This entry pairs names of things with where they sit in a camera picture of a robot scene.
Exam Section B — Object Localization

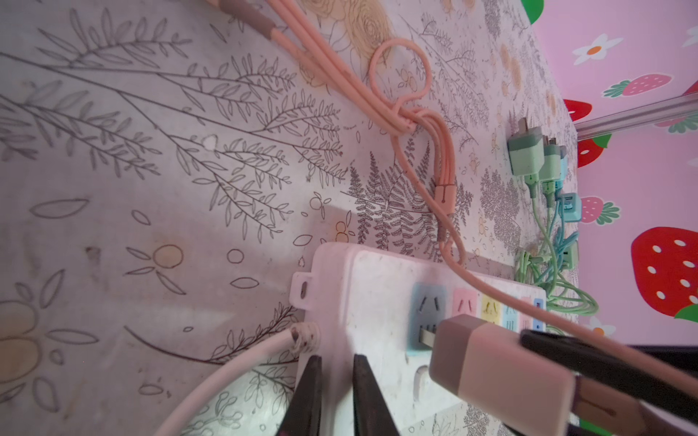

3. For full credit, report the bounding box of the blue charger plug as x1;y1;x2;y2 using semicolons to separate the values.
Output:
555;145;568;191

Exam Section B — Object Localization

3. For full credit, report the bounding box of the green charger plug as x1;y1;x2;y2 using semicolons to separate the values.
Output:
539;137;562;209
507;117;545;199

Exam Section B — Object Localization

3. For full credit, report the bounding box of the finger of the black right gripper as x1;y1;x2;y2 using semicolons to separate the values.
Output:
520;330;697;424

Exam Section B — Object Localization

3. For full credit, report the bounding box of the white multicolour power strip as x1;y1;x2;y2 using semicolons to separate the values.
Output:
289;243;545;435

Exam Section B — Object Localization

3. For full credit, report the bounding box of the aluminium frame corner post right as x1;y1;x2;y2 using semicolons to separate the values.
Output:
574;93;697;141

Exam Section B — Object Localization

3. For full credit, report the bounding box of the teal charger plug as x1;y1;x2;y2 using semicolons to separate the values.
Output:
562;193;583;223

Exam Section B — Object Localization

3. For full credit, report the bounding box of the pink charging cable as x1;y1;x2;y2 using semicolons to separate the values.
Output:
206;0;698;404

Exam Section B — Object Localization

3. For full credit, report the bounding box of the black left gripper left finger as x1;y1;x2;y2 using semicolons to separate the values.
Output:
276;355;323;436

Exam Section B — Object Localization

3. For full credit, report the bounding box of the pink USB charger plug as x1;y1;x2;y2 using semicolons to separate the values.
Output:
419;314;576;435

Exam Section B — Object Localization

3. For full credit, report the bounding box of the green tangled cable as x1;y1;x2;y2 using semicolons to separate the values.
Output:
514;179;600;317

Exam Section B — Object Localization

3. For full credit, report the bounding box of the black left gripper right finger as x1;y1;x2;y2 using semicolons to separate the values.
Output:
353;354;400;436

